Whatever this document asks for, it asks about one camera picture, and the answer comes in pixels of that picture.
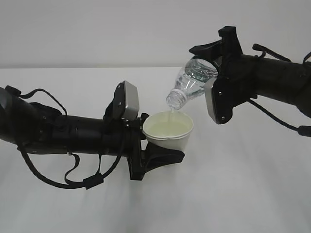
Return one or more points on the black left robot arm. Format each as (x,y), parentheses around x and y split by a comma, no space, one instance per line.
(39,129)

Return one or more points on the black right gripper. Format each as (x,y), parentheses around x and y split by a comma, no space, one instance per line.
(227,48)

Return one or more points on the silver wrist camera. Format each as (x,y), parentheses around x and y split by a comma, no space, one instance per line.
(224,93)
(125,103)

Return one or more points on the clear water bottle green label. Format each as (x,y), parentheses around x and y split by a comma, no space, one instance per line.
(189,83)

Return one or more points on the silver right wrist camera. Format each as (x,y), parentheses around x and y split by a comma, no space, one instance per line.
(224,93)

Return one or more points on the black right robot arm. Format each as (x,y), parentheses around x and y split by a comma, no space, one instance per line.
(278,77)

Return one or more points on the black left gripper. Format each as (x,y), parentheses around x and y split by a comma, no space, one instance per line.
(154,155)

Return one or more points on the white paper cup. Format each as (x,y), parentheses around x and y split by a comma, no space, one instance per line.
(169,129)

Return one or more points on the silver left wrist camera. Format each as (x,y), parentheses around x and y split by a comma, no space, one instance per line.
(125,103)

